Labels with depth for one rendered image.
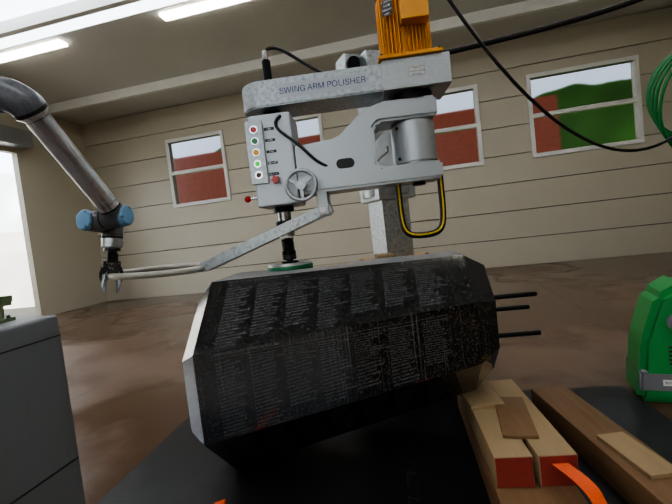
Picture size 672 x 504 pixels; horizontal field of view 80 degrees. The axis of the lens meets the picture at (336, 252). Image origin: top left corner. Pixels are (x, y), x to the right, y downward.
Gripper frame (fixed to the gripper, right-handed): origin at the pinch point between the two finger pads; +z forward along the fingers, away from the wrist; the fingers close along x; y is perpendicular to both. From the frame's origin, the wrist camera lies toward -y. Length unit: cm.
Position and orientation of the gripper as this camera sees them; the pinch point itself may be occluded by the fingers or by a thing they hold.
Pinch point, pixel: (111, 290)
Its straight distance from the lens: 218.5
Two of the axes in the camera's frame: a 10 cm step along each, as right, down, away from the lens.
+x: 8.6, 0.2, 5.1
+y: 5.1, -0.4, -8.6
